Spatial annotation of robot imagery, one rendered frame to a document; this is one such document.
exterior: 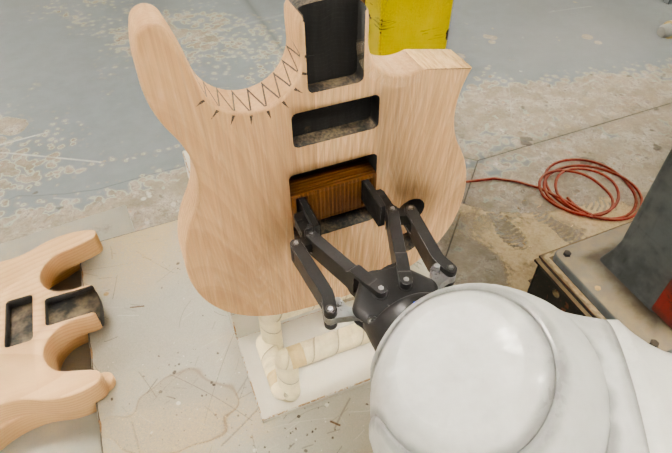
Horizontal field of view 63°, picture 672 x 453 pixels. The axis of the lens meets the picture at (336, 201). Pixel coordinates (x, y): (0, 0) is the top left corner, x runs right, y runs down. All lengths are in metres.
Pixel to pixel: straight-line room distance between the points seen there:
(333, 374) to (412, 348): 0.65
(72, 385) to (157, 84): 0.54
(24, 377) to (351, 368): 0.48
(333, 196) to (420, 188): 0.12
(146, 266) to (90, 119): 2.23
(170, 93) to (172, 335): 0.57
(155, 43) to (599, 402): 0.37
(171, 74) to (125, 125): 2.66
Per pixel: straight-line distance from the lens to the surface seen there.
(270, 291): 0.68
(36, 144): 3.18
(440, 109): 0.60
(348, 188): 0.60
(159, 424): 0.90
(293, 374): 0.80
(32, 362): 0.95
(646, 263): 1.93
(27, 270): 1.07
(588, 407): 0.23
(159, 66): 0.47
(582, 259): 2.03
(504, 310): 0.23
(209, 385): 0.91
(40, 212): 2.76
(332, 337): 0.78
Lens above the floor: 1.71
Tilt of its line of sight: 44 degrees down
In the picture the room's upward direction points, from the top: straight up
